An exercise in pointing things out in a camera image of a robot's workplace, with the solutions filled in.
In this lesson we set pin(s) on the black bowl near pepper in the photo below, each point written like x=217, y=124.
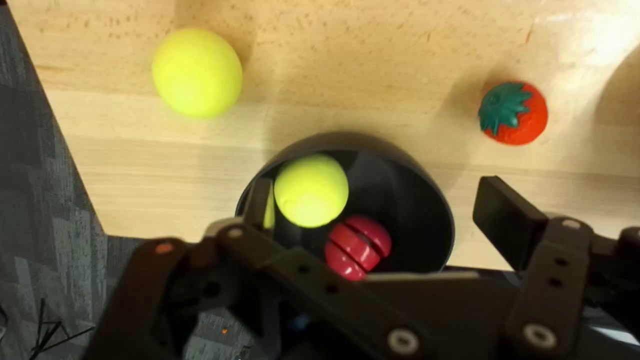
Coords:
x=388, y=186

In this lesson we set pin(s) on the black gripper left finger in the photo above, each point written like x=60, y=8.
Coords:
x=286, y=298

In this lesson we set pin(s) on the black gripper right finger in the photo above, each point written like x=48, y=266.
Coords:
x=578, y=291

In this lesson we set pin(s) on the red toy radish with leaves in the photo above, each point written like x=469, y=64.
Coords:
x=357, y=246

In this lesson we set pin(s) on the yellow toy lemon ball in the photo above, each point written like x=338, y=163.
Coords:
x=197, y=72

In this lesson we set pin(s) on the yellow green toy ball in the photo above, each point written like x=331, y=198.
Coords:
x=310, y=190

